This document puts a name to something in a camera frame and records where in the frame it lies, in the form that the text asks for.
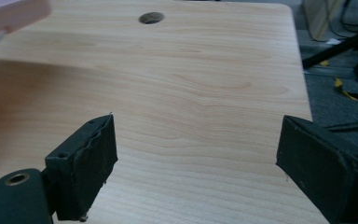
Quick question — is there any black cable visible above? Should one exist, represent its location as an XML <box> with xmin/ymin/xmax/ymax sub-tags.
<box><xmin>325</xmin><ymin>0</ymin><xmax>358</xmax><ymax>39</ymax></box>

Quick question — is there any yellow tape strip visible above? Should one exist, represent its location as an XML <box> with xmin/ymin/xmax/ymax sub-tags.
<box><xmin>334</xmin><ymin>77</ymin><xmax>358</xmax><ymax>102</ymax></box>

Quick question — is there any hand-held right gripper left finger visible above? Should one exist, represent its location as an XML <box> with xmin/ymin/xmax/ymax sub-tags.
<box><xmin>45</xmin><ymin>113</ymin><xmax>119</xmax><ymax>222</ymax></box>

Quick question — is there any pink blurred box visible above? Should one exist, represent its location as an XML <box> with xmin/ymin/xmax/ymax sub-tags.
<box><xmin>0</xmin><ymin>0</ymin><xmax>51</xmax><ymax>60</ymax></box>

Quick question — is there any light wooden board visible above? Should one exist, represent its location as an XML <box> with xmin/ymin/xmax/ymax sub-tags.
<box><xmin>302</xmin><ymin>0</ymin><xmax>345</xmax><ymax>42</ymax></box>

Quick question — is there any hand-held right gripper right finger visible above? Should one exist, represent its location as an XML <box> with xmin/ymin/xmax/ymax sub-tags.
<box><xmin>275</xmin><ymin>115</ymin><xmax>358</xmax><ymax>224</ymax></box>

